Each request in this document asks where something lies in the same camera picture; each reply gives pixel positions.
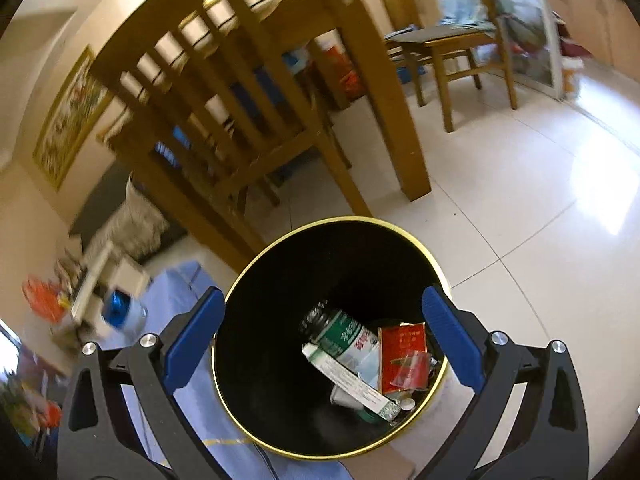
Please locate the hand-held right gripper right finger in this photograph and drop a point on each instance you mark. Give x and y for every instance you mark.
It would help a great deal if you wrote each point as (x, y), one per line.
(450, 337)

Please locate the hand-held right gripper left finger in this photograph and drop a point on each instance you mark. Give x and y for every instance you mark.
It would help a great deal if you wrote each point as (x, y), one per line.
(192, 340)

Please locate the clear plastic wrapper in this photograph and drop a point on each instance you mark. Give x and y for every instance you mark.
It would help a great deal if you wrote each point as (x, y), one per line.
(412, 367)

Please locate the red packet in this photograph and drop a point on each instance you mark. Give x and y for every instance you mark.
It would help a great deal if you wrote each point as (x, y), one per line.
(400, 340)

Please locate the light blue face mask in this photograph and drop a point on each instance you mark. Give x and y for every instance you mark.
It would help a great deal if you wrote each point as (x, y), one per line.
(370, 367)

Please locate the black gold-rimmed bin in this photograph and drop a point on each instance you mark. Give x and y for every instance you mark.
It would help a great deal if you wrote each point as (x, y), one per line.
(280, 310)

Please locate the clear bottle with green label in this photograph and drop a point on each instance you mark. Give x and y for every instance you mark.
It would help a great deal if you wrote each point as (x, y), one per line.
(345, 332)

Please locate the green and white carton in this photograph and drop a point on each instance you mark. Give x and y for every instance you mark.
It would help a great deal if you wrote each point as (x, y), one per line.
(350, 382)

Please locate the white paper cup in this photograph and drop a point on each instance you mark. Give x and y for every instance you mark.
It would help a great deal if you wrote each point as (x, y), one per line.
(345, 397)

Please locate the white jar with blue lid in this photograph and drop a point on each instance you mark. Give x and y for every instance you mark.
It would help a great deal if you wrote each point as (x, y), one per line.
(120, 310)

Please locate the white coffee table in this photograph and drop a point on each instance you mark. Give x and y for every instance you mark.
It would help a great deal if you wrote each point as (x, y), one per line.
(125, 272)

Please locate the floral lace sofa cover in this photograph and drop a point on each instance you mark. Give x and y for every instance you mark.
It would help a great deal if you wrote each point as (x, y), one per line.
(135, 220)

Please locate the orange plastic bag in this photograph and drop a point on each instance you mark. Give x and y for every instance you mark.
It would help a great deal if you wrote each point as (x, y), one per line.
(42, 295)

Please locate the dark grey sofa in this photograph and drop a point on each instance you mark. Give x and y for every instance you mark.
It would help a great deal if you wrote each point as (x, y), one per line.
(100, 200)

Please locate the gold-framed horse painting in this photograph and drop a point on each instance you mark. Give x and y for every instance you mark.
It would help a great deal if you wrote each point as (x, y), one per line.
(70, 115)

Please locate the wooden dining table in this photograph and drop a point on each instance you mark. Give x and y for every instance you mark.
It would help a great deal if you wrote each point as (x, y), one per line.
(380, 85)

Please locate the wooden slat-back chair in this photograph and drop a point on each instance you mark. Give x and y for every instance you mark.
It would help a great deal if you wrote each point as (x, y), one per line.
(150, 70)

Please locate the red package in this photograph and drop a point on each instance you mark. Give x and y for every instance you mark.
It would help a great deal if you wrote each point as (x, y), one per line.
(345, 72)

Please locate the wooden chair with dark cushion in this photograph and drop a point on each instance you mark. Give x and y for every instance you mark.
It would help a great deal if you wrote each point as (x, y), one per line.
(450, 35)

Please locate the sliding glass door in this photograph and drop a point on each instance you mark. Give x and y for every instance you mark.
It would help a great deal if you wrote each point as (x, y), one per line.
(545, 35)

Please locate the wooden cabinet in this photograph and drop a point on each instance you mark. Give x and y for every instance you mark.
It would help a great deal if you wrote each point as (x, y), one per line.
(590, 15)

